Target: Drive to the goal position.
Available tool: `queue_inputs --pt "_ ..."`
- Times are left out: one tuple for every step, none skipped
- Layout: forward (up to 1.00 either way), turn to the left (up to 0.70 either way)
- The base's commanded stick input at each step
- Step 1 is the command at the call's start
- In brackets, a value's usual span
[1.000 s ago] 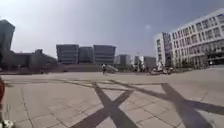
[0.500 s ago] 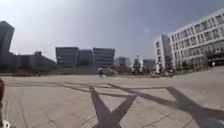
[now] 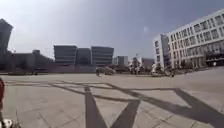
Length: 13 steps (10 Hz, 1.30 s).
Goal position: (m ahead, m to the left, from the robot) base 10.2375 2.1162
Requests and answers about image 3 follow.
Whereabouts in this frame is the small distant grey building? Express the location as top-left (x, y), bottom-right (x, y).
top-left (112, 55), bottom-right (130, 67)

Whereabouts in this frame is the person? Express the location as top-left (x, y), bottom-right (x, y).
top-left (95, 67), bottom-right (101, 77)

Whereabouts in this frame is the grey three-block building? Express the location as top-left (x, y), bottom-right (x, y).
top-left (53, 45), bottom-right (115, 68)

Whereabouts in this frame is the distant low building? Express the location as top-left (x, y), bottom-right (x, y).
top-left (140, 57), bottom-right (156, 70)

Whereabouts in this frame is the low dark building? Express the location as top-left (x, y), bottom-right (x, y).
top-left (6, 49), bottom-right (56, 72)

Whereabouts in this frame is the white multi-storey building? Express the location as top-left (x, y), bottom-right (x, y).
top-left (153, 8), bottom-right (224, 70)

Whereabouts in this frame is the tall dark building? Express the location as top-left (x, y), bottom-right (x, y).
top-left (0, 18), bottom-right (15, 69)

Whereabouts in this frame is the robot's own part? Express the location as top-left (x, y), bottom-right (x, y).
top-left (0, 77), bottom-right (5, 112)

